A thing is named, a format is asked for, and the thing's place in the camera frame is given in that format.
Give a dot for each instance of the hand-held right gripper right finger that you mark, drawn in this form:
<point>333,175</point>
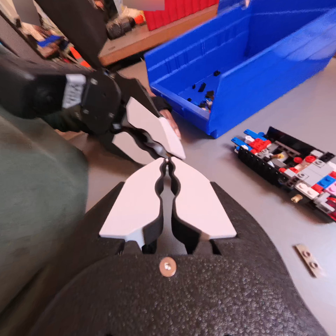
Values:
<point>205,210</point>

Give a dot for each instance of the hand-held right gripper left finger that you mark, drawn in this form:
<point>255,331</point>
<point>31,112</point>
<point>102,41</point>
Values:
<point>131,210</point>

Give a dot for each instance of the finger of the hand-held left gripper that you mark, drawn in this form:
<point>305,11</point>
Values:
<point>152,123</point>
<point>134,147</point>

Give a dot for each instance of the small lego bricks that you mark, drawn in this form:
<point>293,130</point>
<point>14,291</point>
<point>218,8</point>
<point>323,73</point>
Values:
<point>205,97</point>

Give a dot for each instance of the partly built lego car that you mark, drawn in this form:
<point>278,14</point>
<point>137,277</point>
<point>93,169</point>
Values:
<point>294,168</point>

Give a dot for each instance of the blue plastic bin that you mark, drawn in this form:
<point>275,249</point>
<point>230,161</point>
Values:
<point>262,73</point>

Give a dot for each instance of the small white lego piece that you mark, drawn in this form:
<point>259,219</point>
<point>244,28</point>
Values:
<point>310,261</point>

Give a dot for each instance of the person's left hand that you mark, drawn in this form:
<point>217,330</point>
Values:
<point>169,123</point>

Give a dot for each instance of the neighbouring wooden desk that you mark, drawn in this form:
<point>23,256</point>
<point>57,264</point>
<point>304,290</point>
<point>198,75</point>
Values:
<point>142,44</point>

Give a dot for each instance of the black mesh office chair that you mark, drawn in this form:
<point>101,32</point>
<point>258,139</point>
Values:
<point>79,26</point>

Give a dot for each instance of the person's green sweatshirt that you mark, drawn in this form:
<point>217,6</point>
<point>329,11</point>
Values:
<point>37,210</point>

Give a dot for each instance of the red plastic bin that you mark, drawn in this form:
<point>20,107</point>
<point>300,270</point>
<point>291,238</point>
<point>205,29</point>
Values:
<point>173,13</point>

